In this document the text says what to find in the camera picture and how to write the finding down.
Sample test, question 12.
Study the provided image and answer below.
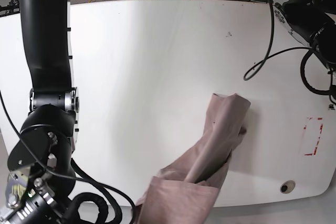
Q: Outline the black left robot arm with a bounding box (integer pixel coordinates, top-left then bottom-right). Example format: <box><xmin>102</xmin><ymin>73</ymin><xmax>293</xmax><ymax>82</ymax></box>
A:
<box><xmin>273</xmin><ymin>0</ymin><xmax>335</xmax><ymax>104</ymax></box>

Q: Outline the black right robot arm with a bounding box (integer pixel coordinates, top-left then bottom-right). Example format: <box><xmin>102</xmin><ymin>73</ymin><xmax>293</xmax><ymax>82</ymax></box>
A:
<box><xmin>1</xmin><ymin>0</ymin><xmax>122</xmax><ymax>223</ymax></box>

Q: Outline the red tape rectangle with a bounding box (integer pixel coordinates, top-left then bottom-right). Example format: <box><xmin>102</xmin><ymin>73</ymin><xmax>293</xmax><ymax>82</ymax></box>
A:
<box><xmin>300</xmin><ymin>117</ymin><xmax>323</xmax><ymax>156</ymax></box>

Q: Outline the mauve T-shirt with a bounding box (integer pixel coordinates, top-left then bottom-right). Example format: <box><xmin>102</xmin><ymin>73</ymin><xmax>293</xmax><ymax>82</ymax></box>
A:
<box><xmin>135</xmin><ymin>94</ymin><xmax>250</xmax><ymax>223</ymax></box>

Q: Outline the right table grommet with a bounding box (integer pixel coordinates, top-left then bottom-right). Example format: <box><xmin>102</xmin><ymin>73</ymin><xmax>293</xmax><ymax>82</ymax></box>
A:
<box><xmin>280</xmin><ymin>180</ymin><xmax>296</xmax><ymax>194</ymax></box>

